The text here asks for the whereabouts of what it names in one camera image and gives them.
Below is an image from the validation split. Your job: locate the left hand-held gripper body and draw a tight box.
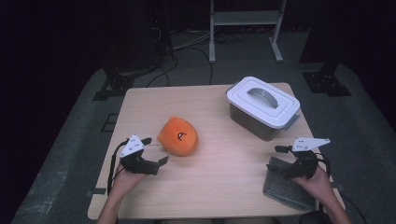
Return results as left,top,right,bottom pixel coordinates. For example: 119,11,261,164
119,133,161,175

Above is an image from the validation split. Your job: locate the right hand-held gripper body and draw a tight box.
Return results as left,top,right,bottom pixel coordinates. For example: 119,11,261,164
281,137,331,180

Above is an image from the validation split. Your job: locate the grey fuzzy cloth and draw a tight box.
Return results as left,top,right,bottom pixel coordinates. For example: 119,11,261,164
262,156,318,212

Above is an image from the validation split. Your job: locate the orange plush toy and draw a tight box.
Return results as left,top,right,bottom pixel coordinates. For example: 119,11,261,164
156,115,200,157

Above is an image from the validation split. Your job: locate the brown translucent storage box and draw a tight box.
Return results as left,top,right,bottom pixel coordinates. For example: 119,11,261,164
229,103,302,142

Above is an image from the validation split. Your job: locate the white lid with grey handle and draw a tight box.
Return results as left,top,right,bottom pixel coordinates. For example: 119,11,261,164
226,76,302,130

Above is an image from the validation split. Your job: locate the person's left hand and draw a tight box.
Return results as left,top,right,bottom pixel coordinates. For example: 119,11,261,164
111,163,148,196

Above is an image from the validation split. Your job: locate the person's right hand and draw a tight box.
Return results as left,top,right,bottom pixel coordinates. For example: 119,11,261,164
291,166,332,201

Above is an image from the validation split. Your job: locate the dark rounded object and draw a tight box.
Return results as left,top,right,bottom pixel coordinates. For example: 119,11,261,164
298,210,332,224

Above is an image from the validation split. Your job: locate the black stand base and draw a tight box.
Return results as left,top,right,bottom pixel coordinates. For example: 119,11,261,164
300,59,353,97
92,66,138,102

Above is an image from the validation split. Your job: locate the right hand-held gripper cable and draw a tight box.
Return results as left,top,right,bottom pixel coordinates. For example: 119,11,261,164
314,152,332,179

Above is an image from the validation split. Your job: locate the hand-held gripper cable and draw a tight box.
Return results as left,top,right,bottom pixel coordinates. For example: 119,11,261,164
314,152,332,179
106,139,130,195

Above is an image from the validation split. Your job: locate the left hand-held gripper cable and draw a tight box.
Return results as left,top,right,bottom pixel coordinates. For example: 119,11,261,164
106,139,130,195

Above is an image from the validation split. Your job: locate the black floor cable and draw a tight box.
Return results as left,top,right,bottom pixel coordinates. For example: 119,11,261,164
146,46,215,88

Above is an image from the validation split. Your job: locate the grey floor cable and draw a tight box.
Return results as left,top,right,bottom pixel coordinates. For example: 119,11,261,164
172,30,213,51

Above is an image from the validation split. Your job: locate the bundle of floor cables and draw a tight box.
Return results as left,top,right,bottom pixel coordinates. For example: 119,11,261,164
214,31,246,45

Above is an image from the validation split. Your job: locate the white metal frame stand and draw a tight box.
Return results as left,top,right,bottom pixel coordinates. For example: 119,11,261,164
208,0,288,64

